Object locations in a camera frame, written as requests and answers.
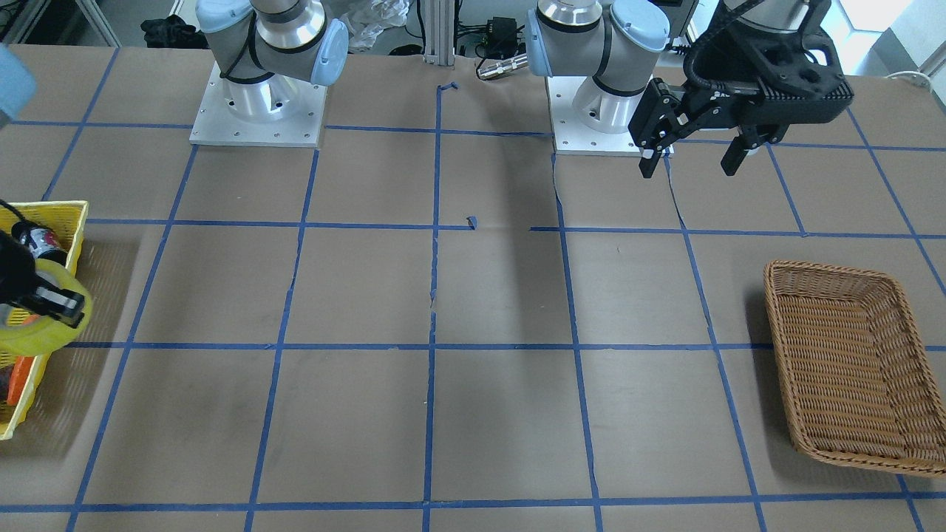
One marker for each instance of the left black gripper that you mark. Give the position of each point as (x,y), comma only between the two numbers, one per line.
(718,72)

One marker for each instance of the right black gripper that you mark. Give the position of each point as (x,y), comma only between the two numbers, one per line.
(16,272)

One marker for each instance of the yellow tape roll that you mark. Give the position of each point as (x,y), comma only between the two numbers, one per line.
(26,334)

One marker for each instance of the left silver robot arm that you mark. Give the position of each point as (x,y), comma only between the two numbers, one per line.
(618,45)

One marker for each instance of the small dark bottle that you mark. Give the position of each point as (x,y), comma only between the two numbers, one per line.
(41,241)

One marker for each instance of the orange toy carrot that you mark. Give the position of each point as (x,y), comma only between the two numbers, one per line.
(17,376)

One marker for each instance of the silver metal cylinder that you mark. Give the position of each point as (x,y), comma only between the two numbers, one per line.
(502,67)

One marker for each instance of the black power adapter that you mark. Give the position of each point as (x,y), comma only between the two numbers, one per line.
(501,38)

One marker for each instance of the brown wicker basket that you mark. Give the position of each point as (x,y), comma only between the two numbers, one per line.
(858,389)

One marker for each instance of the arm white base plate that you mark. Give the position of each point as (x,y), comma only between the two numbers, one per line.
(576,125)
(279,112)

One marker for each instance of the aluminium frame post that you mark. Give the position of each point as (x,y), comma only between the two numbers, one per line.
(438,22)

